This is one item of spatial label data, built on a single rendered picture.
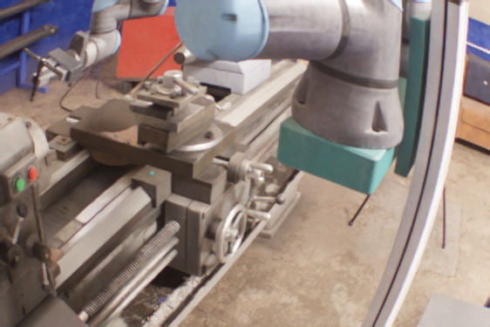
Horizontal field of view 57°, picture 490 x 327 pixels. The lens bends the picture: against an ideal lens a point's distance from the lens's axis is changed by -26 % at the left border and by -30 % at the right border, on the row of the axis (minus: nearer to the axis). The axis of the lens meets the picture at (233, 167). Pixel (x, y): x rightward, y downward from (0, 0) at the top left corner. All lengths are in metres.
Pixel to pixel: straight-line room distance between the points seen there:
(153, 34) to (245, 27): 4.14
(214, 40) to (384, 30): 0.25
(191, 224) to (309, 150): 1.14
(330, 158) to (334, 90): 0.09
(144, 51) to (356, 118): 4.11
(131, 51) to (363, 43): 4.18
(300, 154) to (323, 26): 0.22
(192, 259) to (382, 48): 1.38
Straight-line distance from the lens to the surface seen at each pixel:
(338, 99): 0.78
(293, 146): 0.81
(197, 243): 1.94
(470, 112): 4.97
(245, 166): 1.94
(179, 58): 2.33
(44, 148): 1.48
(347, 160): 0.79
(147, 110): 1.82
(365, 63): 0.76
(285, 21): 0.65
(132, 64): 4.88
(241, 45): 0.65
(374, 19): 0.74
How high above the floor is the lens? 1.79
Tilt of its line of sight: 28 degrees down
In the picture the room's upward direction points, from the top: 5 degrees clockwise
